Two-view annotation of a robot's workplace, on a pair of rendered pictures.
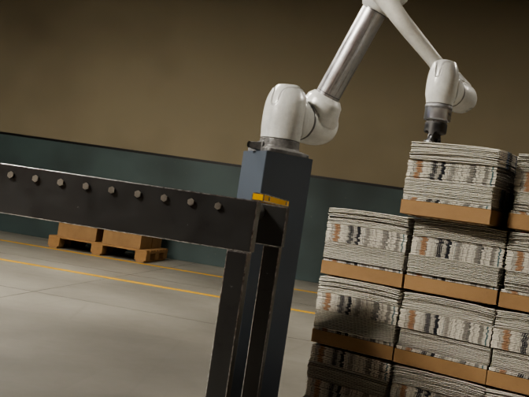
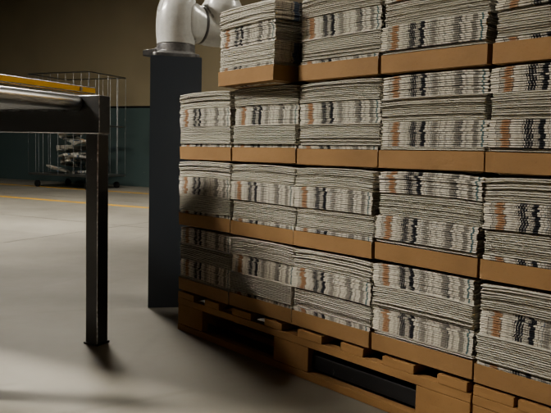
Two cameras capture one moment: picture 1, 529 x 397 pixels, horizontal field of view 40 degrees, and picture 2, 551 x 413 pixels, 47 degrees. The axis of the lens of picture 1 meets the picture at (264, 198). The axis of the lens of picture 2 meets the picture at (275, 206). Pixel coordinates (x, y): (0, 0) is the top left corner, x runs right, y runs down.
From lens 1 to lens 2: 1.23 m
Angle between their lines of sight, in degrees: 17
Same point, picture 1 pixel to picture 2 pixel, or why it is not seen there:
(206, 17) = not seen: outside the picture
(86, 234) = not seen: hidden behind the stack
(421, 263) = (242, 133)
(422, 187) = (231, 56)
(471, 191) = (261, 49)
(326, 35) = not seen: outside the picture
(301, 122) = (188, 24)
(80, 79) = (208, 51)
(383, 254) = (217, 131)
